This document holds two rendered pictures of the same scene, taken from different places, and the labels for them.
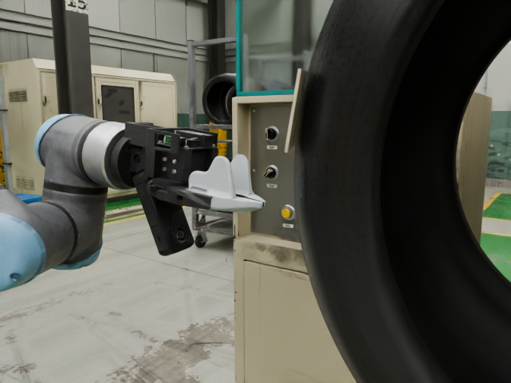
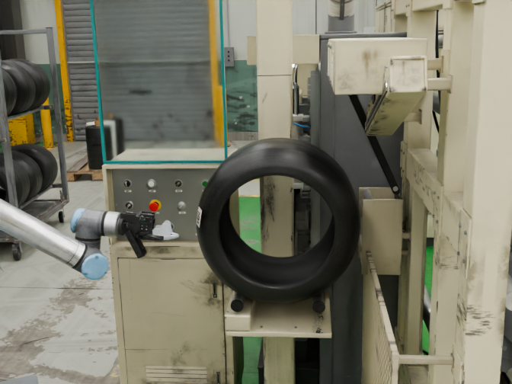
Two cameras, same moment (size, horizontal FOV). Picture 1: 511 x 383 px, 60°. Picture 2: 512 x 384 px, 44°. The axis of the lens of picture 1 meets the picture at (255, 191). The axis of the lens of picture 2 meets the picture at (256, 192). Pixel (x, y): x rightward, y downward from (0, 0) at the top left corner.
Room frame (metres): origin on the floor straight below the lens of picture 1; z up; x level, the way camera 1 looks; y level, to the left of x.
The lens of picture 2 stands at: (-1.52, 0.79, 1.80)
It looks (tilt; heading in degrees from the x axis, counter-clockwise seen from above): 14 degrees down; 331
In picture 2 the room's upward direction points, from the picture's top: 1 degrees counter-clockwise
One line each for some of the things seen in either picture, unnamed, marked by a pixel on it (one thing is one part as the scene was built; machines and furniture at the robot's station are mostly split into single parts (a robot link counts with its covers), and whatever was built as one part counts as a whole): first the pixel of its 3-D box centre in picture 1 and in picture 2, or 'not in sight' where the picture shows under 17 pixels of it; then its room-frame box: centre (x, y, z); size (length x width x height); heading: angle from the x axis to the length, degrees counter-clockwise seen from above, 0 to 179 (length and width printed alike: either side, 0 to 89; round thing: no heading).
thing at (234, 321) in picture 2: not in sight; (242, 302); (0.41, -0.22, 0.84); 0.36 x 0.09 x 0.06; 146
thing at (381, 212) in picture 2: not in sight; (379, 229); (0.30, -0.78, 1.05); 0.20 x 0.15 x 0.30; 146
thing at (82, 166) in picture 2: not in sight; (104, 144); (7.04, -1.60, 0.38); 1.20 x 0.80 x 0.76; 153
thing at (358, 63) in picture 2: not in sight; (369, 62); (0.06, -0.51, 1.71); 0.61 x 0.25 x 0.15; 146
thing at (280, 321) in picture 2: not in sight; (280, 312); (0.33, -0.34, 0.80); 0.37 x 0.36 x 0.02; 56
